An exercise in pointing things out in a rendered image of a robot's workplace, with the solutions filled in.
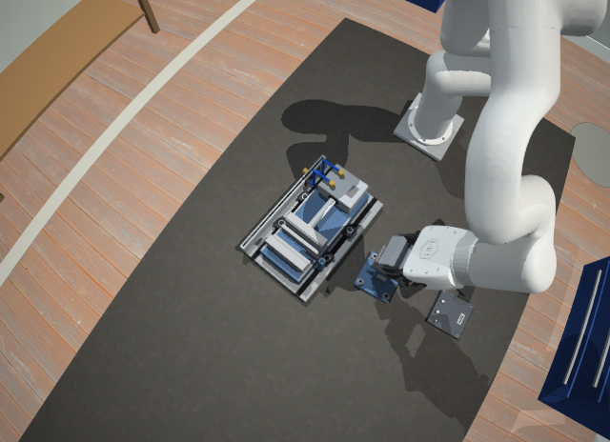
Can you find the white flat bar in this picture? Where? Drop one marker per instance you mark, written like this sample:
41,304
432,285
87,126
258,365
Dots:
299,239

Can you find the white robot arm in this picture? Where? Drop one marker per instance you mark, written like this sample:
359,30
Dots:
524,84

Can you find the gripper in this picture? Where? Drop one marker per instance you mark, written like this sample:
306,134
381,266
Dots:
430,262

